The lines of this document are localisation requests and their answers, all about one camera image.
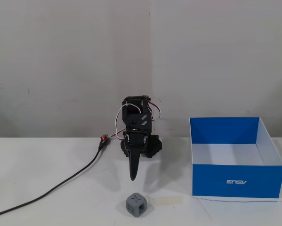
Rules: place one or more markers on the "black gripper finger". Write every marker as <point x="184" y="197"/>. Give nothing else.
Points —
<point x="137" y="162"/>
<point x="131" y="162"/>

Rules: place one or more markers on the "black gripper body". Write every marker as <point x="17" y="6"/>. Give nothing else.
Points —
<point x="135" y="142"/>

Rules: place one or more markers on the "gray printed cube block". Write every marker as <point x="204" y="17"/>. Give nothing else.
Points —
<point x="136" y="203"/>

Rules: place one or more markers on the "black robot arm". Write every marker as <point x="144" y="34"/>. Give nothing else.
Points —
<point x="133" y="117"/>

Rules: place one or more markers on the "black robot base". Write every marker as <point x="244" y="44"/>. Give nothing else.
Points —
<point x="155" y="147"/>

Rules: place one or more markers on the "blue ASUS cardboard box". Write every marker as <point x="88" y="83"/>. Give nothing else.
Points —
<point x="235" y="181"/>

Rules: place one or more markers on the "small red LED board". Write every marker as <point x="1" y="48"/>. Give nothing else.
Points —
<point x="104" y="139"/>

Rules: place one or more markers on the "thin white thread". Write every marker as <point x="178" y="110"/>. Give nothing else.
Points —
<point x="237" y="200"/>

